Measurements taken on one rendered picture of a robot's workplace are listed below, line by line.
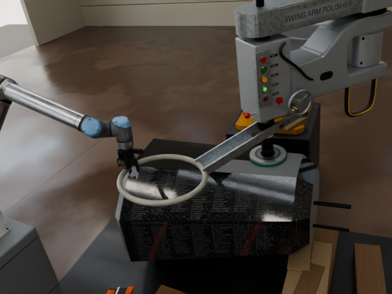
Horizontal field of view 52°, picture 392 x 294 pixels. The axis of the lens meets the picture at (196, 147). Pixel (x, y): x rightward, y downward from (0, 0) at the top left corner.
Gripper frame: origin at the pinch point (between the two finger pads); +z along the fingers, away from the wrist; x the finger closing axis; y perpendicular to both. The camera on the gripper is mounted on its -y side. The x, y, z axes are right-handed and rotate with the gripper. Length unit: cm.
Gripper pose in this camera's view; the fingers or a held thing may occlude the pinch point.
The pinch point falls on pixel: (133, 175)
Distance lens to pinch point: 237.3
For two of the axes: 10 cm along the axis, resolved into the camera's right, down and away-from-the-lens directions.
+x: 7.9, 2.4, -5.6
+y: -6.1, 4.2, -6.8
